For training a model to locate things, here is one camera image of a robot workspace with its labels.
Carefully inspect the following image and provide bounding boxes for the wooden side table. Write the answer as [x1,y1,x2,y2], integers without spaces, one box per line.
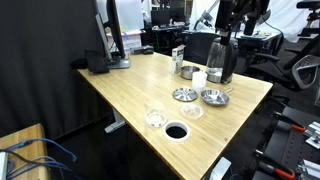
[0,122,52,180]

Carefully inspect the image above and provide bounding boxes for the white fabric backdrop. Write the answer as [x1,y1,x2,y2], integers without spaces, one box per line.
[189,0,313,44]

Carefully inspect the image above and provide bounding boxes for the black rounded object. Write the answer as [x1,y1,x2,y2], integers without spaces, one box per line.
[69,57,89,71]

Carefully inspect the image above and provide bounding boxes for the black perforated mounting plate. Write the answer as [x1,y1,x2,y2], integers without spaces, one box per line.
[252,106,320,180]

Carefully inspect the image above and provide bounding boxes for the black curtain divider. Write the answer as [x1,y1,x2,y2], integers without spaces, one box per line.
[0,0,112,140]

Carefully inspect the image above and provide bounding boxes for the pink bin lid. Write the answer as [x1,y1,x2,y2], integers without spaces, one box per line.
[105,28,143,37]

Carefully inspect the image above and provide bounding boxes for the white carton box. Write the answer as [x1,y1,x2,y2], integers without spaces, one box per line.
[171,44,186,75]

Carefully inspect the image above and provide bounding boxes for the clear glass cup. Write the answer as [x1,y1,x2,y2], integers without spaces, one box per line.
[144,102,168,129]

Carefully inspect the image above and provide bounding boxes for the black flat device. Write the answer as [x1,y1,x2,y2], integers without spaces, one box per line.
[131,47,148,56]

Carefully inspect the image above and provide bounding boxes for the white box casing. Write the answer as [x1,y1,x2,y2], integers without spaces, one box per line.
[209,156,233,180]

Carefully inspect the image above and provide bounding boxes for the orange handled black clamp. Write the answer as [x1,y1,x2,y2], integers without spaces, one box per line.
[272,110,307,133]
[254,149,297,180]

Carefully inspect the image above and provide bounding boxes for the white desk leg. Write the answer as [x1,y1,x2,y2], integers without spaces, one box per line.
[104,107,127,135]

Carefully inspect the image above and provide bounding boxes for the grey cable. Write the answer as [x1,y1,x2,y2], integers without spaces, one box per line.
[0,148,73,180]

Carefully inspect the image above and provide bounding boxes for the round steel lid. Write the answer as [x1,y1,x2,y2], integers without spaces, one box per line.
[172,87,199,103]

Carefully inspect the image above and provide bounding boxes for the black computer monitor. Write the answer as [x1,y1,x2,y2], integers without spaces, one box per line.
[92,0,132,70]

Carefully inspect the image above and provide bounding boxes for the steel pan with wire handle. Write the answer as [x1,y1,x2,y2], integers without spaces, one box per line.
[200,87,235,108]

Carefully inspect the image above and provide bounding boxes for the white desk grommet ring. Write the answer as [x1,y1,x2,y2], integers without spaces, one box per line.
[162,120,192,143]

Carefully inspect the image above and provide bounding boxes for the black office chair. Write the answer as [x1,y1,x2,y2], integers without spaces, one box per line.
[245,49,292,85]

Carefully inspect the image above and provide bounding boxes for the small steel bowl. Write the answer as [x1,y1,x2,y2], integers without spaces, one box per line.
[180,65,201,81]

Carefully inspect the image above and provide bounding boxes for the aluminium bracket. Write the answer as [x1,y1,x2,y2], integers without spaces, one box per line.
[302,121,320,150]
[295,158,320,180]

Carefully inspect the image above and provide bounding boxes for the white power strip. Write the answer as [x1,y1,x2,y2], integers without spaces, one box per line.
[0,151,10,180]

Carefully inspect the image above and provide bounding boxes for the grey mesh office chair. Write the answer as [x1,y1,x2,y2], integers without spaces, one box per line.
[283,54,320,91]

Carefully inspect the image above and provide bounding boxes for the clear glass dish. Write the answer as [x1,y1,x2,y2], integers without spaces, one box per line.
[179,102,205,121]

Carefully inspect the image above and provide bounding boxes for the black background monitor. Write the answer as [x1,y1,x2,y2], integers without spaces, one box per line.
[150,7,186,28]

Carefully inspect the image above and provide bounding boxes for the glass electric kettle black handle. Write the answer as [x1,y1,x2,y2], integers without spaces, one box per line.
[204,37,240,85]

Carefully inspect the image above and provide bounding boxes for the black computer mouse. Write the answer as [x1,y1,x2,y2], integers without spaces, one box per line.
[142,45,155,55]

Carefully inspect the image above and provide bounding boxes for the white plastic cup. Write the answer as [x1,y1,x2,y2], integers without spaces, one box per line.
[191,70,208,93]

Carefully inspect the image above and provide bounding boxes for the blue network cable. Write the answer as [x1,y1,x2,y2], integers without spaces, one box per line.
[4,137,78,180]

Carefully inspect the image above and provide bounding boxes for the white printed cardboard box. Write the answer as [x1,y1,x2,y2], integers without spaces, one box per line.
[122,33,143,52]

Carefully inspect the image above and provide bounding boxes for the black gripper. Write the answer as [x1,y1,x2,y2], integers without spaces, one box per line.
[214,0,238,46]

